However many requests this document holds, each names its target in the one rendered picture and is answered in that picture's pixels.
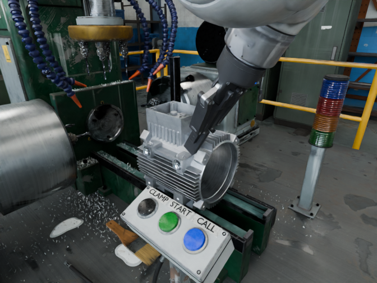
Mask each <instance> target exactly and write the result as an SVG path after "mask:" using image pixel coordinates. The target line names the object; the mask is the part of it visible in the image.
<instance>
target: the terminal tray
mask: <svg viewBox="0 0 377 283"><path fill-rule="evenodd" d="M195 107H196V106H193V105H190V104H186V103H181V102H176V101H171V102H167V103H163V104H160V105H157V106H154V107H150V108H146V120H147V124H148V131H150V132H151V133H152V137H154V136H155V138H157V137H158V138H159V140H160V139H162V141H164V140H165V142H169V143H170V144H171V143H173V145H175V144H176V145H177V147H179V146H182V144H183V143H184V142H185V135H187V133H189V132H190V130H191V131H192V129H191V128H190V127H189V125H190V122H191V119H192V115H193V113H194V110H195Z"/></svg>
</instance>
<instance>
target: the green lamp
mask: <svg viewBox="0 0 377 283"><path fill-rule="evenodd" d="M335 132H336V131H335ZM335 132H332V133H326V132H322V131H318V130H315V129H314V128H313V127H312V129H311V134H310V139H309V141H310V143H312V144H314V145H318V146H321V147H329V146H331V145H332V144H333V140H334V137H335Z"/></svg>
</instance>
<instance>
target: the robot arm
mask: <svg viewBox="0 0 377 283"><path fill-rule="evenodd" d="M178 1H179V2H180V3H181V4H182V5H183V6H184V7H185V8H186V9H187V10H189V11H190V12H191V13H193V14H194V15H195V16H197V17H199V18H201V19H202V20H205V21H207V22H209V23H212V24H215V25H218V26H222V27H226V28H229V29H228V31H227V33H226V35H225V37H224V40H225V43H226V45H225V47H224V48H223V50H222V52H221V54H220V56H219V58H218V60H217V63H216V66H217V70H218V77H217V78H216V79H215V80H214V81H213V83H212V85H211V89H210V90H209V91H208V92H206V93H204V92H203V91H200V92H199V93H198V95H197V104H196V107H195V110H194V113H193V115H192V119H191V122H190V125H189V127H190V128H191V129H192V132H191V134H190V136H189V137H188V139H187V140H186V142H185V144H184V147H185V148H186V149H187V150H188V152H189V153H190V154H191V155H194V154H196V153H197V151H198V150H199V149H200V147H201V146H202V144H203V142H204V141H205V139H206V138H207V136H208V135H209V133H210V132H211V133H212V134H213V133H214V132H215V131H216V130H215V129H214V126H218V125H220V123H221V122H222V121H223V119H224V118H225V117H226V115H227V114H228V113H229V111H230V110H231V109H232V108H233V106H234V105H235V104H236V103H237V101H238V100H239V99H240V98H241V97H242V96H243V95H244V94H245V93H246V92H247V90H248V88H252V87H254V86H255V85H256V84H257V82H258V81H259V80H260V78H261V77H262V75H263V73H264V72H265V71H266V69H269V68H272V67H274V66H275V64H276V63H277V62H278V60H279V59H280V58H281V56H282V54H283V53H284V52H285V50H286V49H287V48H288V46H289V45H290V44H291V43H292V42H293V41H294V39H295V36H296V35H297V34H298V33H299V31H300V30H301V29H302V28H303V27H304V26H305V25H306V24H307V23H308V22H309V21H311V20H312V19H313V18H314V17H315V16H316V15H317V14H318V13H319V12H320V10H321V9H322V8H323V7H324V6H325V4H326V3H327V2H328V1H329V0H178Z"/></svg>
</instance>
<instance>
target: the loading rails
mask: <svg viewBox="0 0 377 283"><path fill-rule="evenodd" d="M122 141H123V143H122V145H121V144H117V145H116V149H117V157H118V159H116V158H114V157H112V158H111V157H109V156H110V155H108V153H106V152H104V151H103V152H102V150H101V151H99V152H95V151H91V155H92V158H94V159H96V160H97V161H98V162H99V165H100V171H101V175H102V182H103V186H102V187H100V188H98V193H99V194H101V195H102V196H103V197H106V196H108V195H110V194H112V193H113V194H114V195H116V196H118V197H119V198H120V199H122V200H123V201H124V202H126V203H127V204H128V205H130V204H131V203H132V202H133V201H134V200H135V199H136V198H137V197H138V196H139V195H140V193H141V192H142V191H143V190H144V189H145V188H146V187H147V186H146V180H145V179H144V174H142V173H141V172H140V170H139V169H140V168H139V167H138V166H139V165H137V163H139V162H137V160H138V159H137V158H136V157H138V155H136V154H137V153H139V152H137V150H139V148H138V147H139V146H138V145H136V144H134V143H131V142H129V141H127V140H125V139H124V140H122ZM123 144H124V145H123ZM121 146H123V147H121ZM126 147H127V148H128V147H129V148H128V150H129V151H128V150H127V149H126ZM133 147H134V149H135V150H134V149H133ZM131 150H132V151H131ZM135 151H136V152H135ZM100 152H101V153H100ZM101 154H102V155H101ZM103 154H104V155H103ZM105 156H107V157H106V158H105ZM115 159H116V160H115ZM112 160H113V161H112ZM120 161H122V162H123V163H122V162H121V165H120V166H119V164H120ZM124 164H125V165H124ZM127 165H128V166H127ZM130 165H131V167H129V166H130ZM124 167H126V169H125V168H124ZM131 168H132V169H133V170H132V169H131ZM133 172H135V173H133ZM184 206H185V207H187V208H188V209H190V210H192V211H194V212H195V213H197V214H199V215H200V216H202V217H204V218H206V219H207V220H209V221H210V222H212V223H214V224H216V225H217V226H219V227H221V228H222V229H224V230H226V231H228V232H229V233H230V236H232V242H233V245H234V248H235V249H234V251H233V252H232V254H231V255H230V257H229V258H228V260H227V262H226V263H225V265H224V267H223V268H222V270H221V271H220V273H219V275H218V276H217V278H216V279H215V281H214V282H215V283H222V282H223V281H224V280H225V279H226V277H227V276H228V277H230V278H231V279H232V280H234V281H235V282H237V283H240V282H241V280H242V279H243V278H244V277H245V276H246V274H247V273H248V269H249V261H250V254H251V251H252V252H254V253H256V254H257V255H259V256H260V255H261V254H262V252H263V251H264V250H265V248H266V247H267V244H268V238H269V232H270V226H271V222H272V217H273V211H274V208H272V207H270V206H268V205H266V204H263V203H261V202H259V201H257V200H254V199H252V198H250V197H248V196H246V195H244V194H241V193H239V192H237V191H235V190H233V189H231V188H228V189H227V191H226V195H224V198H222V200H220V202H218V204H216V206H214V207H212V208H210V209H208V208H206V209H205V211H202V210H200V209H198V208H196V209H195V210H194V209H192V208H190V207H189V206H187V205H184Z"/></svg>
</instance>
